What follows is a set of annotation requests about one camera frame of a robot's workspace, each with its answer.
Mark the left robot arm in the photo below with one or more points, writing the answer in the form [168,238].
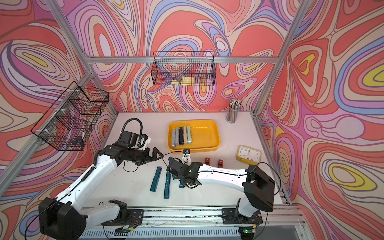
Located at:
[62,217]

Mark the red pliers right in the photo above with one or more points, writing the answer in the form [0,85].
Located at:
[220,163]

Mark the yellow plastic storage tray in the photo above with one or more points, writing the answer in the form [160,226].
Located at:
[205,136]

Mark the beige pruning pliers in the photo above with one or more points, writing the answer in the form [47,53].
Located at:
[185,135]

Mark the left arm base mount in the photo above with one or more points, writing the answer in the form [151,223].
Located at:
[129,217]

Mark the black pruning pliers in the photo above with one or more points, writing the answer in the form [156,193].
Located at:
[181,136]

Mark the light green pliers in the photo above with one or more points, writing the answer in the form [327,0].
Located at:
[189,135]

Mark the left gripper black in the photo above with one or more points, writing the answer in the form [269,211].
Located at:
[148,158]

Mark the black wire basket left wall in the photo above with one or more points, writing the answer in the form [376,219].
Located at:
[70,120]

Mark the pencil holder cup with pencils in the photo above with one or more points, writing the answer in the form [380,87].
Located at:
[233,110]

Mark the black wire basket wall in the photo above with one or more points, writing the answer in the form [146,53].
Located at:
[70,120]
[184,68]

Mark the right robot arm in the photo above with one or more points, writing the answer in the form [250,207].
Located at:
[257,186]

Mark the black wire basket back wall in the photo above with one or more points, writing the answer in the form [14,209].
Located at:
[184,68]

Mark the teal pliers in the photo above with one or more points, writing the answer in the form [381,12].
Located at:
[156,178]
[181,184]
[167,186]
[170,160]

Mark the yellow alarm clock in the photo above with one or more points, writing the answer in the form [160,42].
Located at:
[248,155]

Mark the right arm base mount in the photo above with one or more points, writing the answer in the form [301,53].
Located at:
[231,216]

